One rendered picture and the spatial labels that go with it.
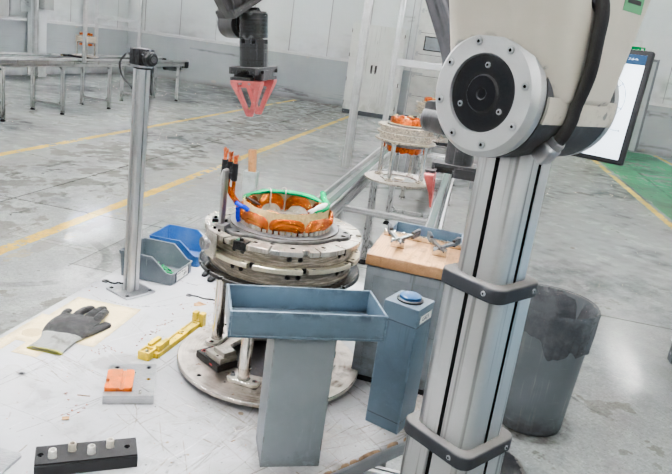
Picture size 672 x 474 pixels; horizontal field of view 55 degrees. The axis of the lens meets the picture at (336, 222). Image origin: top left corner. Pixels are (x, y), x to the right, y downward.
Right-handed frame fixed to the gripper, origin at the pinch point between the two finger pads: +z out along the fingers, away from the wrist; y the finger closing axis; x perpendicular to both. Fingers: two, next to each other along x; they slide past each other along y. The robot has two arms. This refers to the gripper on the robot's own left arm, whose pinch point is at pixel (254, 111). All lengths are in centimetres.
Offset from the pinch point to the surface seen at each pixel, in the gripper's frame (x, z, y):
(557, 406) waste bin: 77, 130, -128
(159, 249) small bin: -44, 46, -29
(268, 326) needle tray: 22, 26, 41
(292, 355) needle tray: 24, 32, 38
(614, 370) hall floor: 109, 154, -215
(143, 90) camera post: -33.9, -1.3, -10.6
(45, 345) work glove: -35, 48, 27
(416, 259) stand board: 36.1, 27.7, -0.7
